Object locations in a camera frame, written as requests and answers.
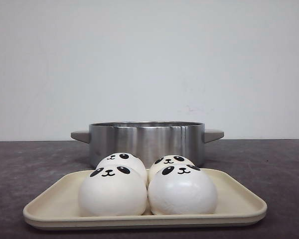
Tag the panda bun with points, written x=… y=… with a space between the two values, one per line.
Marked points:
x=182 y=189
x=126 y=159
x=113 y=190
x=165 y=161

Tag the stainless steel steamer pot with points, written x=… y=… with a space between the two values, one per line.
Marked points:
x=148 y=140

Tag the cream rectangular plastic tray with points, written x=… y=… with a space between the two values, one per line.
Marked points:
x=57 y=209

